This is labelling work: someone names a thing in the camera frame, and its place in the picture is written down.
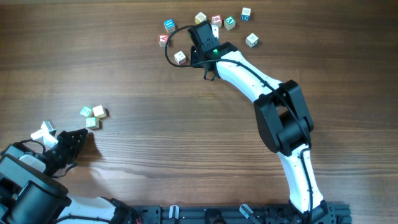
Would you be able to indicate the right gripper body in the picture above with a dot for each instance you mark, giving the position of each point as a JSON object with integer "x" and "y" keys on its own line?
{"x": 207, "y": 66}

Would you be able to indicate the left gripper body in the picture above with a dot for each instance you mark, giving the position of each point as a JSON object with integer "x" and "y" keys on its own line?
{"x": 59, "y": 150}

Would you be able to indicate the plain block red side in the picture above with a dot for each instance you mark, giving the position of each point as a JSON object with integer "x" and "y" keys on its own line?
{"x": 180, "y": 58}

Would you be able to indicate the green E block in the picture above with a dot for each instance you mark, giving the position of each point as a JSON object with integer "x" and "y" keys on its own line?
{"x": 92, "y": 123}

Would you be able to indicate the green Z block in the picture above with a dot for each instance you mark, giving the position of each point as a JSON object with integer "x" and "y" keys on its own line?
{"x": 86, "y": 111}

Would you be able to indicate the red A block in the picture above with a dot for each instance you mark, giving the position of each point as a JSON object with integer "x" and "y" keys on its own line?
{"x": 163, "y": 38}

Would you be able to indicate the yellow 3 block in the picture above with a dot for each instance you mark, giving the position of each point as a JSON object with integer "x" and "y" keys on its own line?
{"x": 99, "y": 112}

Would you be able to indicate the plain block green side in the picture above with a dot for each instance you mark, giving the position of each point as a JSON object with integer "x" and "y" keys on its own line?
{"x": 252, "y": 40}

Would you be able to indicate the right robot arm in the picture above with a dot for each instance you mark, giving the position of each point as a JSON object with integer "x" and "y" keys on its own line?
{"x": 282, "y": 115}

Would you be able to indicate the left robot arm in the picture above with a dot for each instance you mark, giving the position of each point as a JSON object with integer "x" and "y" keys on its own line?
{"x": 31, "y": 193}

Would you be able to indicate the red 9 block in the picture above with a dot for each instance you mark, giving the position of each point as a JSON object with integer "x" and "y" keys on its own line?
{"x": 216, "y": 20}

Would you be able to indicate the blue picture block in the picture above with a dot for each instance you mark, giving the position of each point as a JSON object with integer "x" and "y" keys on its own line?
{"x": 169, "y": 25}

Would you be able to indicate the green V block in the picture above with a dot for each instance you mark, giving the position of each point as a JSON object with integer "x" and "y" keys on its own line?
{"x": 229, "y": 23}

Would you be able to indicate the blue C block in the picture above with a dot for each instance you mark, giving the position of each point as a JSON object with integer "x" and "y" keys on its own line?
{"x": 246, "y": 14}

